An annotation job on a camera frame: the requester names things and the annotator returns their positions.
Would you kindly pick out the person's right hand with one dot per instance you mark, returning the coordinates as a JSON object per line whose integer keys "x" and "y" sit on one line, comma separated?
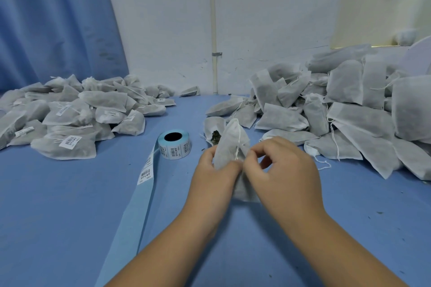
{"x": 289, "y": 182}

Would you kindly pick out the pile of labelled white pouches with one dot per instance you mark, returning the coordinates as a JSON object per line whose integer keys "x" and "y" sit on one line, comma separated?
{"x": 74, "y": 112}

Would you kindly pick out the white crumpled wad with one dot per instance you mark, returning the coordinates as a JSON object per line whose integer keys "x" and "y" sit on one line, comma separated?
{"x": 405, "y": 37}

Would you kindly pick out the person's right forearm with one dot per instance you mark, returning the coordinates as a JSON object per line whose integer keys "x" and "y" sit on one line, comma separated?
{"x": 336, "y": 253}

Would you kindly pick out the open pouch showing herbs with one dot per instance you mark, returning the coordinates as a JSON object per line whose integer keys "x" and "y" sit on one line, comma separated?
{"x": 212, "y": 128}

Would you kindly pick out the person's left thumb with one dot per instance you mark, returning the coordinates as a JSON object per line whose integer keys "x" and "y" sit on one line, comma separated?
{"x": 233, "y": 169}

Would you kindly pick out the person's left forearm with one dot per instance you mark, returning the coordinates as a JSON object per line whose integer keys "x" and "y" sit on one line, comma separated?
{"x": 168, "y": 256}

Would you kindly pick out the pile of unlabelled white pouches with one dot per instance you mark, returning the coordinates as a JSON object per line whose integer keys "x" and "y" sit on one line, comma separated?
{"x": 350, "y": 112}

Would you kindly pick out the person's right thumb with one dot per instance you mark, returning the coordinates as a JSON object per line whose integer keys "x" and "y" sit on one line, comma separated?
{"x": 252, "y": 170}

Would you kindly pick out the person's left hand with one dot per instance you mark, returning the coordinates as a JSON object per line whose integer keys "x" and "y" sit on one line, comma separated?
{"x": 210, "y": 189}

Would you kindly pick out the blue barcode label roll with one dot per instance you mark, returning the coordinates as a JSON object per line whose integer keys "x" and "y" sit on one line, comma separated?
{"x": 173, "y": 145}

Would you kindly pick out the blue curtain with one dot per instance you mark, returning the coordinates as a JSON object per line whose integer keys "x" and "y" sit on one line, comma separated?
{"x": 57, "y": 21}

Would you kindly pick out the pale yellow board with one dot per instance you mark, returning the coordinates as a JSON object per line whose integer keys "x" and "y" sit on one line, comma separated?
{"x": 380, "y": 1}

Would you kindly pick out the white wall pipe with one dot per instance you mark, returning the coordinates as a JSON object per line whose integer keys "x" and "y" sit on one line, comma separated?
{"x": 213, "y": 11}

